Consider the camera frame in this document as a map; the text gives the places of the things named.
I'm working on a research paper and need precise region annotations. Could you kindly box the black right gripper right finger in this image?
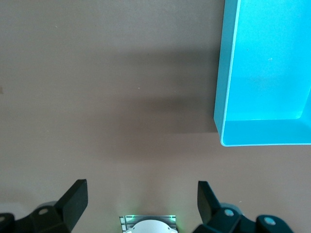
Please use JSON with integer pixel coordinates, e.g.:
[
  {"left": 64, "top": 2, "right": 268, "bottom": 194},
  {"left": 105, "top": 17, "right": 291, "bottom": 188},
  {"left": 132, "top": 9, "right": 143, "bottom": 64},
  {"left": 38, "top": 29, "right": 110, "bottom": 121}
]
[{"left": 193, "top": 181, "right": 294, "bottom": 233}]

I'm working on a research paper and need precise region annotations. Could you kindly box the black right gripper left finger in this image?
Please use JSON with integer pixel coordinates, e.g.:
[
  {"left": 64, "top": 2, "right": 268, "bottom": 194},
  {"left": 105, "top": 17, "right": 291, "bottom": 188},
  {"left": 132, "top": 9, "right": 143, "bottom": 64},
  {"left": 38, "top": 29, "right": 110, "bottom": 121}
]
[{"left": 0, "top": 179, "right": 88, "bottom": 233}]

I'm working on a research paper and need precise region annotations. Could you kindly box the turquoise plastic box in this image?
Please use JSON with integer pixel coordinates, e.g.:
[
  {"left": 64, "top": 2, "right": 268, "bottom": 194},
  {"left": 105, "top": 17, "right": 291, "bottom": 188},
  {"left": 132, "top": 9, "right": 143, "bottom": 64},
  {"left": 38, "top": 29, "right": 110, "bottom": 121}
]
[{"left": 213, "top": 0, "right": 311, "bottom": 148}]

